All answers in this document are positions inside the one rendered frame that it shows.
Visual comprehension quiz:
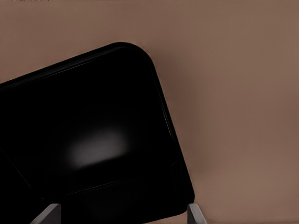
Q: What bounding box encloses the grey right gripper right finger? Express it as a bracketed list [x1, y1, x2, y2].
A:
[187, 203, 208, 224]

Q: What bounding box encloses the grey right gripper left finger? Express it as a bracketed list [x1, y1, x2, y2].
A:
[29, 203, 62, 224]

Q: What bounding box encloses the black rectangular tray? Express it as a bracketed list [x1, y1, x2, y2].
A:
[0, 42, 195, 224]

